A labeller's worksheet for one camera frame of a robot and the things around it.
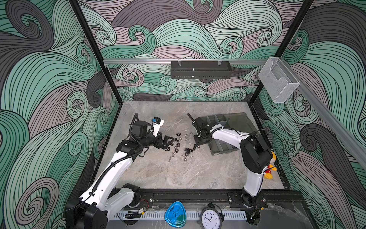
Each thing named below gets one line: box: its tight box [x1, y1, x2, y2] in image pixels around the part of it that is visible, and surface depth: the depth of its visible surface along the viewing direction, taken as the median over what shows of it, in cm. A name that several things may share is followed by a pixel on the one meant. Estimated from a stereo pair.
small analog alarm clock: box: [199, 201, 225, 229], surface depth 67 cm
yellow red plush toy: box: [264, 149, 278, 180], surface depth 79 cm
